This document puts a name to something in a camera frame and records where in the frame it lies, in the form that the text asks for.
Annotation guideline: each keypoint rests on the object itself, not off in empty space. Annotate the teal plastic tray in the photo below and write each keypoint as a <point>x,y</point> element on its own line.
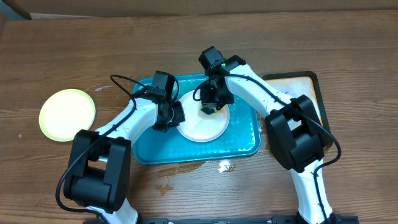
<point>241,138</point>

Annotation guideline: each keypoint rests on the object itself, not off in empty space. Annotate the pale pink plate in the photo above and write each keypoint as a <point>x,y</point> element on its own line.
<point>199,126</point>

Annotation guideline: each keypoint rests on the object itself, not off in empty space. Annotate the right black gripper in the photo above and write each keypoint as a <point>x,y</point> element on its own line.
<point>205,89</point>

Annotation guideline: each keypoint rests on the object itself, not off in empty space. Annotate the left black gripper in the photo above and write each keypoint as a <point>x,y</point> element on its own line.
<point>180,117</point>

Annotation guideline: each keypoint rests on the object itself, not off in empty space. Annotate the yellow plate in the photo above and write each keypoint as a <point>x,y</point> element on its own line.
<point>65,113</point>

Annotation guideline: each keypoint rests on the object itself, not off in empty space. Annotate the green yellow sponge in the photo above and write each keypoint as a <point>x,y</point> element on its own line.
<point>207,113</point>

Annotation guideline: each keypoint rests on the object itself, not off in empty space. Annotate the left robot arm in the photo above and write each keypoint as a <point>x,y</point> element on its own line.
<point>97,177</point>

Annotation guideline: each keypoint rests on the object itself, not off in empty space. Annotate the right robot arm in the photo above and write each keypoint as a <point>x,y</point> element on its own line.
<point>295,134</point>

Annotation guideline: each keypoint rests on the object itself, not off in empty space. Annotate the black tray with soapy water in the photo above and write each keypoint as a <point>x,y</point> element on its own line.
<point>296,84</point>

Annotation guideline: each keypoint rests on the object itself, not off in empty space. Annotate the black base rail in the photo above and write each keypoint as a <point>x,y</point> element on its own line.
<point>278,219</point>

